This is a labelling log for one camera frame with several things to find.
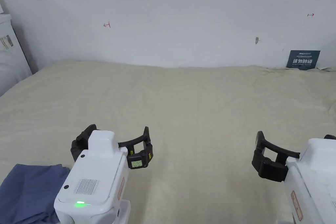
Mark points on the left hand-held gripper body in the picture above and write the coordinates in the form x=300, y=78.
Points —
x=97, y=171

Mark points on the bed with beige sheet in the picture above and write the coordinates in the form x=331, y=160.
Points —
x=183, y=108

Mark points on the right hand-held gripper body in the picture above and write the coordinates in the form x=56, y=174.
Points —
x=315, y=182

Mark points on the dark blue sign card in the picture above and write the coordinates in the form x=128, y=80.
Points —
x=303, y=60

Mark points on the white appliance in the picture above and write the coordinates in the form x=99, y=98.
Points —
x=10, y=58

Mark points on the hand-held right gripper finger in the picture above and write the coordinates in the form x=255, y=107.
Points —
x=267, y=166
x=331, y=137

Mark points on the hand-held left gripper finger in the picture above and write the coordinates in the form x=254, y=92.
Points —
x=140, y=157
x=78, y=142

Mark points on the blue garment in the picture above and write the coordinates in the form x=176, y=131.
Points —
x=29, y=192

